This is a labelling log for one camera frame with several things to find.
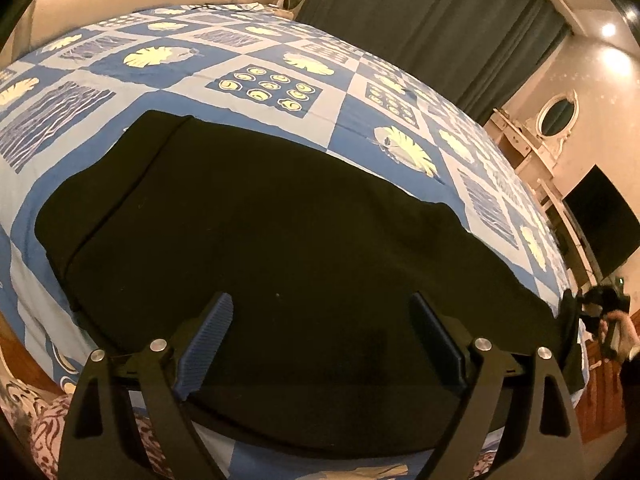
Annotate black pants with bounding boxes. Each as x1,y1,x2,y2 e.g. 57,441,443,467
35,110,584,460

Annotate oval white framed mirror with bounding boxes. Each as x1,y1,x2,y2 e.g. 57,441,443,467
536,90,579,139

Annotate white dressing table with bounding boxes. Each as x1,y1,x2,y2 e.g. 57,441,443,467
485,108,603,288

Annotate dark green curtain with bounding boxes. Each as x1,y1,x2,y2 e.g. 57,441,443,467
297,0,570,124

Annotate person's right hand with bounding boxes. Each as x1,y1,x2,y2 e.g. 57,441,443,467
599,310,639,364

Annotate blue patterned bed sheet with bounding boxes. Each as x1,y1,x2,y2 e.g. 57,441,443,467
0,1,582,480

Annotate floral patterned garment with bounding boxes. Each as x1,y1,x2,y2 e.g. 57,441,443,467
0,376,177,480

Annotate black flat television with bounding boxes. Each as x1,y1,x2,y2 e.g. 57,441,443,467
563,166,639,278

